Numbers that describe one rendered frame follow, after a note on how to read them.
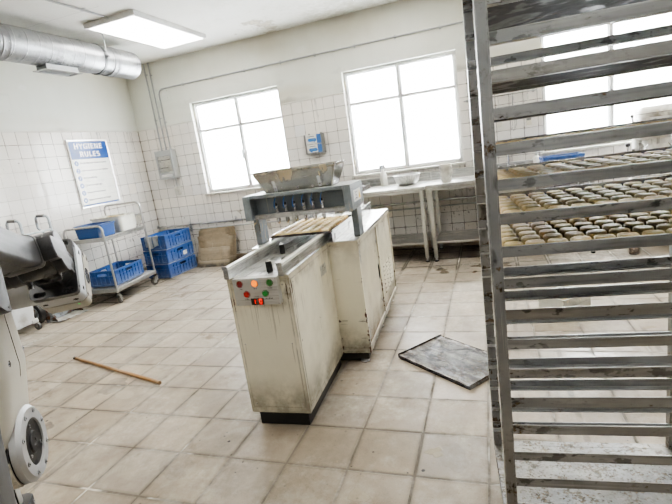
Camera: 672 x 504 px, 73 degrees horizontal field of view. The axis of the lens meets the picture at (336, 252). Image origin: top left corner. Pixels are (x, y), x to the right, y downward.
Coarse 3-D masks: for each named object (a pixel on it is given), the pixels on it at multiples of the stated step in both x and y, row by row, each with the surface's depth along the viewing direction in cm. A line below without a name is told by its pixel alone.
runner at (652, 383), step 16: (496, 384) 175; (512, 384) 173; (528, 384) 172; (544, 384) 170; (560, 384) 169; (576, 384) 168; (592, 384) 166; (608, 384) 165; (624, 384) 164; (640, 384) 162; (656, 384) 161
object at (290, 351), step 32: (320, 256) 266; (288, 288) 219; (320, 288) 262; (256, 320) 228; (288, 320) 223; (320, 320) 257; (256, 352) 232; (288, 352) 227; (320, 352) 253; (256, 384) 237; (288, 384) 232; (320, 384) 249; (288, 416) 241
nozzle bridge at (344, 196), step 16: (288, 192) 280; (304, 192) 277; (320, 192) 283; (336, 192) 281; (352, 192) 274; (256, 208) 297; (272, 208) 295; (288, 208) 292; (320, 208) 283; (336, 208) 278; (352, 208) 272; (256, 224) 303
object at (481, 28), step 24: (480, 0) 106; (480, 24) 107; (480, 48) 108; (480, 72) 109; (480, 96) 111; (504, 288) 121; (504, 312) 122; (504, 336) 124; (504, 360) 125; (504, 384) 127; (504, 408) 129; (504, 432) 131; (504, 456) 132
